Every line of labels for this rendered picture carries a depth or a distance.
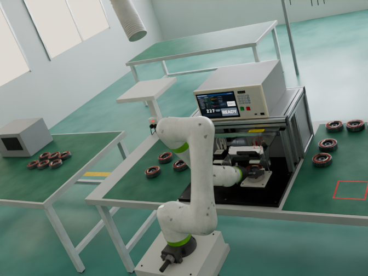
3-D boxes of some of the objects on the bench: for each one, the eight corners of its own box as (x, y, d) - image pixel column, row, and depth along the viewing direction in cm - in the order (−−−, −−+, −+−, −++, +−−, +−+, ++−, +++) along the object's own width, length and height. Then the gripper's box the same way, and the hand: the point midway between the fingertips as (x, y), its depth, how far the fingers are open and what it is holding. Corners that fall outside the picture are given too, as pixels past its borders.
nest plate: (264, 187, 243) (264, 185, 243) (240, 186, 251) (240, 184, 251) (272, 172, 254) (271, 171, 254) (249, 172, 262) (248, 170, 262)
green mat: (174, 203, 261) (174, 202, 261) (101, 198, 294) (101, 198, 294) (231, 128, 330) (230, 127, 330) (166, 131, 363) (166, 131, 363)
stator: (341, 144, 262) (340, 139, 261) (331, 153, 257) (331, 148, 255) (325, 142, 271) (323, 136, 269) (315, 150, 265) (314, 145, 263)
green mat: (411, 218, 191) (411, 218, 191) (281, 210, 224) (281, 210, 224) (420, 119, 260) (420, 119, 260) (319, 124, 293) (319, 124, 293)
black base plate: (279, 207, 227) (277, 204, 226) (178, 201, 261) (177, 198, 260) (300, 159, 261) (299, 156, 260) (210, 159, 296) (208, 156, 295)
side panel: (304, 159, 261) (294, 112, 248) (299, 159, 263) (289, 113, 249) (314, 136, 281) (305, 92, 268) (310, 136, 283) (301, 92, 270)
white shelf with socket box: (172, 149, 329) (153, 96, 310) (135, 149, 348) (115, 99, 329) (192, 126, 354) (176, 76, 335) (156, 128, 374) (139, 81, 355)
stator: (191, 163, 298) (190, 159, 297) (183, 172, 291) (182, 167, 289) (179, 162, 305) (178, 157, 304) (171, 171, 298) (169, 166, 296)
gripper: (258, 167, 226) (273, 164, 245) (219, 166, 239) (236, 164, 258) (259, 181, 226) (274, 177, 245) (220, 179, 239) (237, 176, 258)
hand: (253, 171), depth 250 cm, fingers closed on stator, 11 cm apart
